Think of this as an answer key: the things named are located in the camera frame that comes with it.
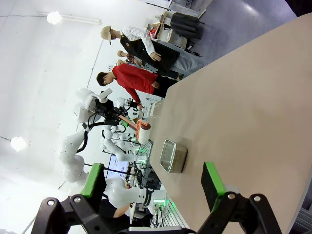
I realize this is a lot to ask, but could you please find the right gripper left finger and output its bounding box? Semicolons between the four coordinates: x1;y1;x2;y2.
30;162;111;234

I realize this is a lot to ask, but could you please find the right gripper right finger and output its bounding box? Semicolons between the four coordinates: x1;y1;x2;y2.
196;161;282;234

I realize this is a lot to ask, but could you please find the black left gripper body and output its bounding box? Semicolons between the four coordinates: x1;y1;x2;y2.
103;106;123;126

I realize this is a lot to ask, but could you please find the person in red shirt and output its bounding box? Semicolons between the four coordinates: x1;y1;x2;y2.
96;63;179;111

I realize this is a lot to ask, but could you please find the computer monitor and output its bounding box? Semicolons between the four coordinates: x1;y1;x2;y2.
106;155;130;181

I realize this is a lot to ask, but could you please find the rectangular steel container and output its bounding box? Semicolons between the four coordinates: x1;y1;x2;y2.
159;138;189;174

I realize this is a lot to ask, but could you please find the figure in white shirt, apron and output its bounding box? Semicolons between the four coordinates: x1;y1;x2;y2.
100;25;181;76

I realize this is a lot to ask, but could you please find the grey covered table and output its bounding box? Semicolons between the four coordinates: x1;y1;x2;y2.
170;47;205;77

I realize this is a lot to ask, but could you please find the round ceiling lamp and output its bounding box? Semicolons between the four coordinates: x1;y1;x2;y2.
10;136;27;152
46;10;62;25

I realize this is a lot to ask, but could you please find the ceiling tube light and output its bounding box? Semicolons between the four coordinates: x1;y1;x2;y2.
60;14;102;25

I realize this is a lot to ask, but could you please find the black office chair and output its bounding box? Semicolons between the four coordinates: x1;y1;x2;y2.
170;12;205;41

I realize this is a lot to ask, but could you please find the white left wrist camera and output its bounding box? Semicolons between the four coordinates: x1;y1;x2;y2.
97;88;114;103

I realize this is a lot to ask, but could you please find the white wire dish rack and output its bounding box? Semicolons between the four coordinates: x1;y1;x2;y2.
148;101;163;121

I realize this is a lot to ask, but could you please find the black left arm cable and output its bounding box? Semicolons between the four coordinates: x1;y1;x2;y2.
76;112;106;155

